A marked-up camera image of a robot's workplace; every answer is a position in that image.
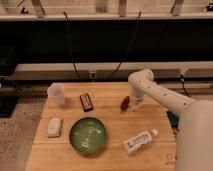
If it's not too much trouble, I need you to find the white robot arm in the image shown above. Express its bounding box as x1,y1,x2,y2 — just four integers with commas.
128,69,213,171

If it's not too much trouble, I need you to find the green ceramic bowl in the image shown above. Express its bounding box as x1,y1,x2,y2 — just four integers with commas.
69,117,106,155

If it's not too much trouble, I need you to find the white plastic bottle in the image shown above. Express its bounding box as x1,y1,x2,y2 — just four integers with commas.
123,129,158,154

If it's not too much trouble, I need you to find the blue connector box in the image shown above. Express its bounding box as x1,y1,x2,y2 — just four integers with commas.
167,111,179,128

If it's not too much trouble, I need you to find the dark red candy bar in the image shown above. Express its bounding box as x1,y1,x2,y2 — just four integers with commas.
80,93,93,112

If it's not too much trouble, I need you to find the clear plastic measuring cup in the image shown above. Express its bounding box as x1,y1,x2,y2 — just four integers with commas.
47,83,65,106

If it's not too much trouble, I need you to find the black box at left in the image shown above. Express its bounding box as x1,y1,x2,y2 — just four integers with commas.
0,46,18,118

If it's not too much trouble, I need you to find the black floor cable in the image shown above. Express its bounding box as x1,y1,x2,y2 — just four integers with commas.
179,74,193,98

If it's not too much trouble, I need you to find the white wall power outlet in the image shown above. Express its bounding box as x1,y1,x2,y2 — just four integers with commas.
89,71,96,80

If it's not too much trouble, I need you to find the right wall outlet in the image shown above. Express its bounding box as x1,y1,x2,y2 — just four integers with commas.
179,68,188,77

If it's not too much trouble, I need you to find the right black cable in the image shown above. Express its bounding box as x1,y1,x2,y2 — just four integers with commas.
107,10,143,81

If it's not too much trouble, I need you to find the left black cable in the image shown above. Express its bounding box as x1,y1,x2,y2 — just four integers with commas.
62,11,82,81

